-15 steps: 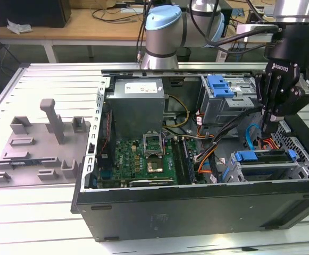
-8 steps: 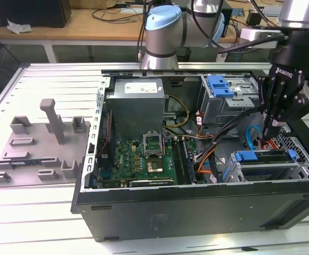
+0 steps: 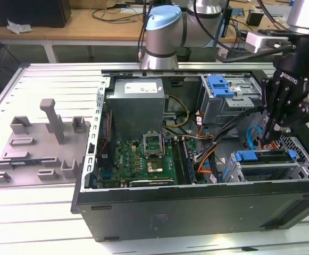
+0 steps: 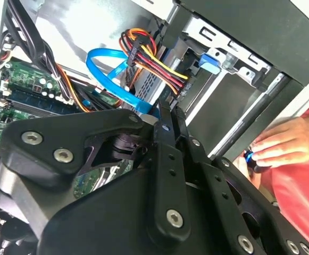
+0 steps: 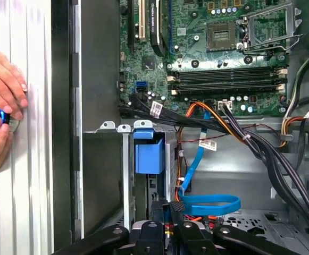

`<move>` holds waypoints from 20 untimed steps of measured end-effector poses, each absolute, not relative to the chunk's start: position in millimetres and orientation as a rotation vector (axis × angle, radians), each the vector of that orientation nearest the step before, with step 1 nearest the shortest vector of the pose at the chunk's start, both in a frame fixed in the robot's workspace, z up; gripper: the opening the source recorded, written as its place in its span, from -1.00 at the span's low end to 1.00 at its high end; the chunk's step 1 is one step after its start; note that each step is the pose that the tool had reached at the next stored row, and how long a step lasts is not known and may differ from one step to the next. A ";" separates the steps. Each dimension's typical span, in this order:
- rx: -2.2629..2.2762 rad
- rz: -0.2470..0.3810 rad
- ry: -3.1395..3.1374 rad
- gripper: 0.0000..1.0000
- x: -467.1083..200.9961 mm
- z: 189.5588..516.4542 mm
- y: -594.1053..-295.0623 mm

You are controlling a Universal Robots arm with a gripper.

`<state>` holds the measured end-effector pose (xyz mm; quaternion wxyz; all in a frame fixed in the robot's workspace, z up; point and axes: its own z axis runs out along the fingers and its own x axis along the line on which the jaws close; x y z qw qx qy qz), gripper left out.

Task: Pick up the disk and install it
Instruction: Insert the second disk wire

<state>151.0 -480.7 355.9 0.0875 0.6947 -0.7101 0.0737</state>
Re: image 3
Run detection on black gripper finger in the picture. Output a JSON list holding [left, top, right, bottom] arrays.
[[260, 78, 278, 140], [270, 100, 309, 141]]

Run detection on orange red power wire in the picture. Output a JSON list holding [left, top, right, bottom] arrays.
[[257, 139, 280, 151]]

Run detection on hard disk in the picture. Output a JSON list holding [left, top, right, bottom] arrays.
[[222, 149, 296, 184]]

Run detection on metal disk bay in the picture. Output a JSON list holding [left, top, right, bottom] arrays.
[[222, 149, 309, 184]]

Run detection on metal drive cage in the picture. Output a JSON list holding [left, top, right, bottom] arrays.
[[199, 75, 266, 131]]

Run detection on blue plastic drive latch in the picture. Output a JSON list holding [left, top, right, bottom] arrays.
[[207, 75, 236, 98]]

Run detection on white labelled box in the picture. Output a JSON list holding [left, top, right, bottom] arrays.
[[218, 47, 230, 62]]

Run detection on small black box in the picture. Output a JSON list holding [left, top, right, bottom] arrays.
[[246, 9, 264, 27]]

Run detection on black desktop computer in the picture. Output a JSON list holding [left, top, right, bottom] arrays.
[[220, 7, 233, 38]]

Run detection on black waste bin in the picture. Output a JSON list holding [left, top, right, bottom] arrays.
[[177, 47, 192, 63]]

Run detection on metal socket cover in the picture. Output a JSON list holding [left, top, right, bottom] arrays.
[[143, 131, 164, 158]]

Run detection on CPU socket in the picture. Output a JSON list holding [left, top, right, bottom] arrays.
[[146, 158, 164, 174]]

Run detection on grey power supply unit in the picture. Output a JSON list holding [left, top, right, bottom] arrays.
[[105, 78, 166, 141]]

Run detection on black open PC case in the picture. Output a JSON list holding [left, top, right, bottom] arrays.
[[71, 67, 309, 243]]

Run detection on black graphics card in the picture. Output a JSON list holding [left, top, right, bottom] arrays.
[[129, 178, 176, 188]]

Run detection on green motherboard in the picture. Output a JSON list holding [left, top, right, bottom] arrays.
[[97, 138, 197, 188]]

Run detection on wooden desk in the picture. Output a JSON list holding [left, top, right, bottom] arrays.
[[0, 5, 309, 64]]

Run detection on grey plastic parts rack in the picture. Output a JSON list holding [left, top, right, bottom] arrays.
[[0, 98, 93, 189]]

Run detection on dark RAM stick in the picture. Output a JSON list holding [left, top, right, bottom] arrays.
[[10, 158, 43, 165]]

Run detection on large black box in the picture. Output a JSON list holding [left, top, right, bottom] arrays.
[[0, 0, 72, 28]]

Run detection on crumpled white paper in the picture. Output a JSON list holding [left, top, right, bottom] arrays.
[[6, 18, 34, 35]]

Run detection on black camera cable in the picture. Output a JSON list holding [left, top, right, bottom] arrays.
[[193, 0, 296, 63]]

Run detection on blue data wire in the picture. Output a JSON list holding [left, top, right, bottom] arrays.
[[246, 126, 264, 151]]

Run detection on black cable bundle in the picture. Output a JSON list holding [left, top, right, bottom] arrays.
[[196, 106, 265, 184]]

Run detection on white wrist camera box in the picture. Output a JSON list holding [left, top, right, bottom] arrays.
[[244, 31, 290, 54]]

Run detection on yellow black power wires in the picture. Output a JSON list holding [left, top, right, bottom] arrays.
[[162, 95, 190, 131]]

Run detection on orange data wire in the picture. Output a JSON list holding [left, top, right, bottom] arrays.
[[196, 156, 214, 175]]

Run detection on locking lever wire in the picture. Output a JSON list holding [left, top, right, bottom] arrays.
[[161, 130, 168, 158]]

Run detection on black cable with metal plug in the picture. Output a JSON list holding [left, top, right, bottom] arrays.
[[136, 0, 155, 63]]

